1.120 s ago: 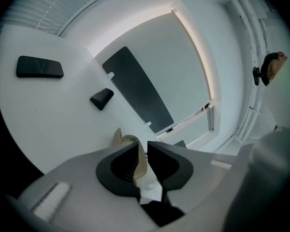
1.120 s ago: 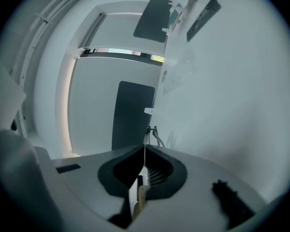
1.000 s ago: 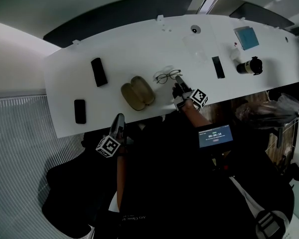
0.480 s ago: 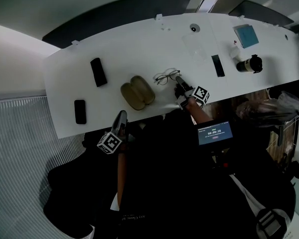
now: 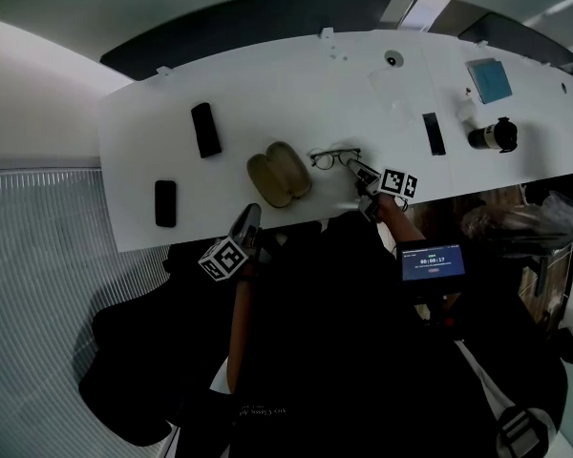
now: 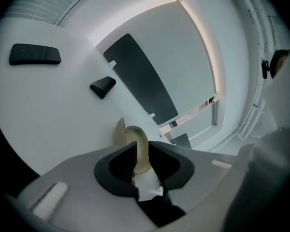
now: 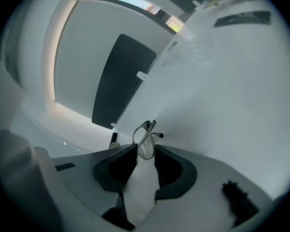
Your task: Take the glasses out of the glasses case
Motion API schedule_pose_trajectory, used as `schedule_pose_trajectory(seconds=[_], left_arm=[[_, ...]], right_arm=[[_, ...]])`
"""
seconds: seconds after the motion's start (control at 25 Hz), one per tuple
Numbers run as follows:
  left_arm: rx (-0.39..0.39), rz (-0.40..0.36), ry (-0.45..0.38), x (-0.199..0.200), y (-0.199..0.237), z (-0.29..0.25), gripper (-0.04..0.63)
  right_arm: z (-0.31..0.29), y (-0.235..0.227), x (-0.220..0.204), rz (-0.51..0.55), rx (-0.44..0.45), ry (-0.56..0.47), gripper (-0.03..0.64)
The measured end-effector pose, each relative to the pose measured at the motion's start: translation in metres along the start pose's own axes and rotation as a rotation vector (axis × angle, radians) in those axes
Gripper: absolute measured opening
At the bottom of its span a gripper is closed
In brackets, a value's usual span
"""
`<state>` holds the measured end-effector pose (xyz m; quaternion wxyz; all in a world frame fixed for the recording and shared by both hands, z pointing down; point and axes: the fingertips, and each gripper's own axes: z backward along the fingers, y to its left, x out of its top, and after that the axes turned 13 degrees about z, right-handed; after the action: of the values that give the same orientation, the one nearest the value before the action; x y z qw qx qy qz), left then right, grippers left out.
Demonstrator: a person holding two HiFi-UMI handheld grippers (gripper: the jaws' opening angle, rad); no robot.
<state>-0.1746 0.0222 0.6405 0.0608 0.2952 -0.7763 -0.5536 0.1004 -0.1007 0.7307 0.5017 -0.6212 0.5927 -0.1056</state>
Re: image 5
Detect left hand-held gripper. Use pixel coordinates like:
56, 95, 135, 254
198, 202, 269, 283

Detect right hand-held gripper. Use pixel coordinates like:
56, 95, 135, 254
346, 156, 419, 222

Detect black-framed eyeglasses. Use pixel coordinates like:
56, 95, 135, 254
309, 147, 363, 171

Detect tan glasses case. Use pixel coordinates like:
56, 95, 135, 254
245, 140, 313, 209

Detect person's right forearm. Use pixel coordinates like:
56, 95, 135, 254
375, 195, 427, 258

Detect person's left forearm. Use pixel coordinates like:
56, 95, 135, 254
225, 264, 258, 396

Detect black flat rounded case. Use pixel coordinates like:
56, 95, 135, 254
154, 178, 178, 229

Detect black oblong hard case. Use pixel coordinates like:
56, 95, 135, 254
190, 102, 223, 159

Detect clear plastic bag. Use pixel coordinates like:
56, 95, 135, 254
366, 67, 419, 123

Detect black rectangular strip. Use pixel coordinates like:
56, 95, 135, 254
421, 112, 447, 157

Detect small blue screen device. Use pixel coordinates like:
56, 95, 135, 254
400, 242, 466, 282

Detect small white item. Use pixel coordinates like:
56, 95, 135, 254
456, 87, 477, 122

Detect black and cream bottle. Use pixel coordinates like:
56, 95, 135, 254
467, 116, 520, 154

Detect blue notebook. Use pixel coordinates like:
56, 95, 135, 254
465, 57, 514, 106

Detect person's dark clothed torso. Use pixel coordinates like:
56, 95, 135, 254
169, 210, 569, 458

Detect crumpled translucent plastic bag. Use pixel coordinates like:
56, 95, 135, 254
459, 191, 573, 260

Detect black office chair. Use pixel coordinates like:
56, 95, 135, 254
77, 243, 230, 448

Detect long dark divider panel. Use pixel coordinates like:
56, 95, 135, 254
99, 0, 395, 83

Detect short dark divider panel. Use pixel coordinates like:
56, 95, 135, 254
457, 11, 573, 69

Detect grey backpack strap buckle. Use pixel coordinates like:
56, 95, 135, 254
495, 406, 553, 458

